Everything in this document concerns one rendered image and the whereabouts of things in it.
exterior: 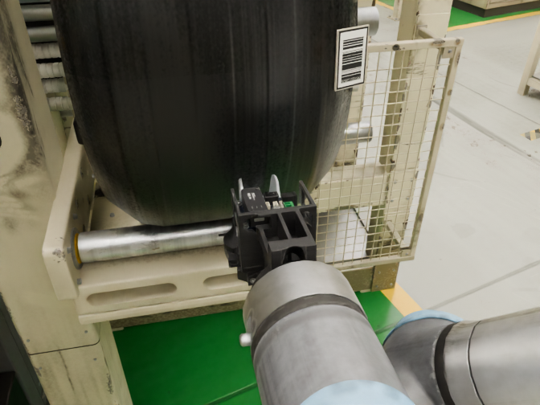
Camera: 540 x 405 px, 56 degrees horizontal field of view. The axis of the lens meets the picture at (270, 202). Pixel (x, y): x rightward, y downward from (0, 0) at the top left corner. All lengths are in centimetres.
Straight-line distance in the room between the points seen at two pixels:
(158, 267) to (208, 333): 104
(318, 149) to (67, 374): 72
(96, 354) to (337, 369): 78
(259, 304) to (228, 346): 139
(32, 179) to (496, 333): 62
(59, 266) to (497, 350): 54
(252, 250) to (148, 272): 34
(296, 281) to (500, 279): 182
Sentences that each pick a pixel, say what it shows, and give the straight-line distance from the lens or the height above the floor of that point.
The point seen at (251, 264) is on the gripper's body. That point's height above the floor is 107.
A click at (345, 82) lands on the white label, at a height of 118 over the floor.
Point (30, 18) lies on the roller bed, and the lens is 113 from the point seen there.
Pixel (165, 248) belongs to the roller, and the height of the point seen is 90.
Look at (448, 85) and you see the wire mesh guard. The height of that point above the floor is 88.
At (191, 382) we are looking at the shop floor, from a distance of 170.
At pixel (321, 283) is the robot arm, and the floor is 113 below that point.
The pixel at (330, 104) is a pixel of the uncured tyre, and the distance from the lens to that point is 53.
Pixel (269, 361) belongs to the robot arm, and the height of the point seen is 111.
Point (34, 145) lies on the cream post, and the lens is 77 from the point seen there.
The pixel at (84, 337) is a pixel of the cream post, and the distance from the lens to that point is 101.
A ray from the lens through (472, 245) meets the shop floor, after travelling 227.
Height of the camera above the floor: 139
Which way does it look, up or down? 36 degrees down
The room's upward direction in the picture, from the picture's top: straight up
